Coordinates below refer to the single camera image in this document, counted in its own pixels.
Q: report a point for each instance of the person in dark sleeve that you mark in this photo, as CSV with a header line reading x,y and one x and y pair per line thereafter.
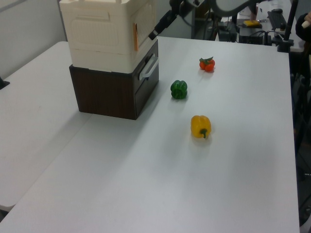
x,y
305,29

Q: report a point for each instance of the black keyboard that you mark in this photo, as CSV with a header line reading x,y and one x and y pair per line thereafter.
x,y
277,20

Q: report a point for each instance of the green bell pepper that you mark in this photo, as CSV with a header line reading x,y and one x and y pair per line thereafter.
x,y
179,89

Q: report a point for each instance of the yellow sponge block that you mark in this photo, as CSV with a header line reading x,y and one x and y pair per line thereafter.
x,y
251,23

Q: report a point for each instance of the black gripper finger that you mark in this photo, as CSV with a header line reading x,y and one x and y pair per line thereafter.
x,y
155,32
162,22

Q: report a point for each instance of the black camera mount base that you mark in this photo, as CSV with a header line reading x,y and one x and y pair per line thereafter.
x,y
3,83

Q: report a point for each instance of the cream cabinet door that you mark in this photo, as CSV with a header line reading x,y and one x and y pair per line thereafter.
x,y
145,26

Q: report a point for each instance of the black electronics box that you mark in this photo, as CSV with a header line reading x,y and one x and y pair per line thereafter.
x,y
252,36

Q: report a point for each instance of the dark brown drawer unit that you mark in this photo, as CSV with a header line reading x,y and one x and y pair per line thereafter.
x,y
107,94

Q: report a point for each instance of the black pole with clamp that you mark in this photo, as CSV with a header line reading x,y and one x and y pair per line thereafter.
x,y
288,29

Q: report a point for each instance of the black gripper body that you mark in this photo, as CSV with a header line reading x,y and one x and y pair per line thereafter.
x,y
175,5

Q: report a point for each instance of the red tomatoes with green stem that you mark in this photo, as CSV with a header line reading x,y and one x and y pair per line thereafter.
x,y
207,64

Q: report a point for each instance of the cream plastic cabinet box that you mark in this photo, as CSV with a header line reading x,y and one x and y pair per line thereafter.
x,y
97,36

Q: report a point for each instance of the yellow bell pepper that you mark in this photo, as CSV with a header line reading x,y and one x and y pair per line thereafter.
x,y
200,126

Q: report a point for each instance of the black computer mouse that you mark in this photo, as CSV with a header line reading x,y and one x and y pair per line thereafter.
x,y
277,10

